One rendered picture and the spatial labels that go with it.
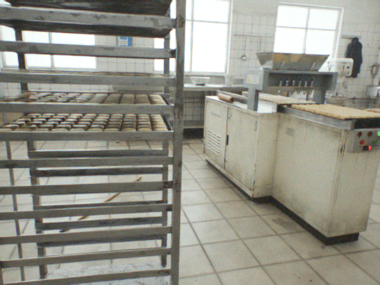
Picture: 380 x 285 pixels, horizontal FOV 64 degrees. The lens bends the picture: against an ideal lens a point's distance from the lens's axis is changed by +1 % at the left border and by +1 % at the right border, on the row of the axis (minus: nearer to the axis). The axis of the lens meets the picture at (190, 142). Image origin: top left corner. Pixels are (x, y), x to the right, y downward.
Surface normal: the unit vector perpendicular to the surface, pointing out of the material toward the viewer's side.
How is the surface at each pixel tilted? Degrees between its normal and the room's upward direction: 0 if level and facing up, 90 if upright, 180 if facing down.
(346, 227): 90
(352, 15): 90
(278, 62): 115
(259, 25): 90
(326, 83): 90
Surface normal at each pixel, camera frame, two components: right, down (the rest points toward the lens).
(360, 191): 0.30, 0.25
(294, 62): 0.26, 0.63
